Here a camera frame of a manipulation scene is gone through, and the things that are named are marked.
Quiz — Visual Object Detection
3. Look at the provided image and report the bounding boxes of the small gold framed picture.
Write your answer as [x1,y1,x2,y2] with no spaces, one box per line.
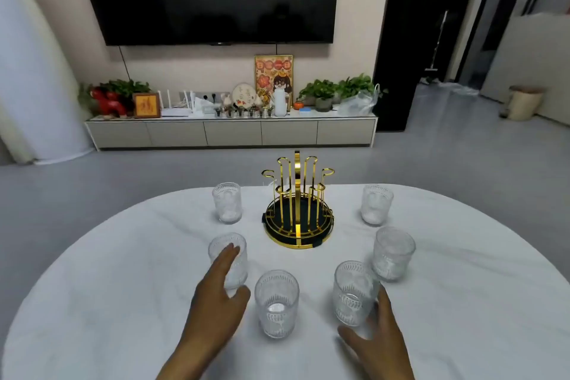
[132,93,162,119]

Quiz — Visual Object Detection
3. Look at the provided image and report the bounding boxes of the beige television cabinet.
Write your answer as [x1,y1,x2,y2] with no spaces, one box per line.
[84,110,378,152]

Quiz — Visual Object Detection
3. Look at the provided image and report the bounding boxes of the white standing air conditioner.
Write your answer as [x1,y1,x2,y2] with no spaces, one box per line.
[0,0,95,166]

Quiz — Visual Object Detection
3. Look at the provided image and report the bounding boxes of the person's left hand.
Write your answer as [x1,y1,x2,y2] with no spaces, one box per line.
[180,243,252,349]

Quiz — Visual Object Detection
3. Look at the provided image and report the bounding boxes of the framed cartoon poster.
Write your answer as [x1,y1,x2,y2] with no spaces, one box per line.
[254,54,295,109]

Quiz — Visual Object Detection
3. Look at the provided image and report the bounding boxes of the grey wall outlet strip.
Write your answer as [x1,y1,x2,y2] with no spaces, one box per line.
[179,91,230,105]

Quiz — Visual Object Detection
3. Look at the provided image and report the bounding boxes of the white bottle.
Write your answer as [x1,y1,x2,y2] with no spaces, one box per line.
[271,86,289,118]

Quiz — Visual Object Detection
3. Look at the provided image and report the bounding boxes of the gold cup rack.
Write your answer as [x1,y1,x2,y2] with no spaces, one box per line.
[261,150,335,251]

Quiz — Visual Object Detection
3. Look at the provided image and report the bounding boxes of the person's right hand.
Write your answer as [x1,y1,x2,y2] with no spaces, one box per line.
[337,284,416,380]

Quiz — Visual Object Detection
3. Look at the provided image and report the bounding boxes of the round decorative plate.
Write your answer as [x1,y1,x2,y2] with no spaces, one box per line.
[231,83,264,110]

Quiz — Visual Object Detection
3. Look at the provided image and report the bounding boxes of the green leafy plant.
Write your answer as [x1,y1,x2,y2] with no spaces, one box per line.
[78,79,151,116]

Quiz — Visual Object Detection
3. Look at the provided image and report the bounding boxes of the black door frame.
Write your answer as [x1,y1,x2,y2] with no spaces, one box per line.
[372,0,486,132]

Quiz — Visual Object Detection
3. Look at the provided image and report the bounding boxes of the mop with long handle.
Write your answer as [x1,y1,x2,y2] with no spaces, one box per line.
[423,9,448,84]

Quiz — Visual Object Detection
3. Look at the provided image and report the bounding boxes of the white plastic sheet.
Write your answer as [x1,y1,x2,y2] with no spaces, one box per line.
[438,80,480,96]

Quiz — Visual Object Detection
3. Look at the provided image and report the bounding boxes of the thin black cable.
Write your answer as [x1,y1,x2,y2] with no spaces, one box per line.
[119,45,131,84]

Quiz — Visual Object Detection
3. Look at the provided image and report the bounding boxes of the white router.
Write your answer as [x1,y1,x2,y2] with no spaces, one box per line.
[156,89,197,118]

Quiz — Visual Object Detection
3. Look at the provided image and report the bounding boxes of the potted plant in grey pot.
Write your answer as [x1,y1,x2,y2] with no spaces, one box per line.
[297,79,338,113]

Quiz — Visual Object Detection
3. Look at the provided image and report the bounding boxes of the white marble table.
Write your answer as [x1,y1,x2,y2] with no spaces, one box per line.
[0,183,570,380]

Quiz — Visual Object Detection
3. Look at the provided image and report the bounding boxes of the red horse figurine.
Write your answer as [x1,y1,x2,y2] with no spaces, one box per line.
[90,88,128,118]

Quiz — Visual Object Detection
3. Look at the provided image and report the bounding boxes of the row of small potted figurines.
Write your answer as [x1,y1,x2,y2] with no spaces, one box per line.
[213,104,275,119]

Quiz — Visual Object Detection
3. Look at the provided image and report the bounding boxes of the beige trash bin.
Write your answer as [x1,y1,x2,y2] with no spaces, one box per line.
[499,84,547,122]

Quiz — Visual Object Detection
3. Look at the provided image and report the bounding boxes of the clear plastic bag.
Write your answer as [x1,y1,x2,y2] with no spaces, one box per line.
[337,84,381,118]

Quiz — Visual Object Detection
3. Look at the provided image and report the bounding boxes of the clear embossed glass cup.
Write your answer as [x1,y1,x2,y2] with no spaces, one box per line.
[332,261,381,328]
[360,184,394,226]
[372,227,417,283]
[254,270,300,340]
[208,232,249,290]
[211,182,243,225]

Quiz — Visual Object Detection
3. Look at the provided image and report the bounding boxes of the white tissue box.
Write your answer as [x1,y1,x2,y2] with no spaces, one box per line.
[192,96,222,116]

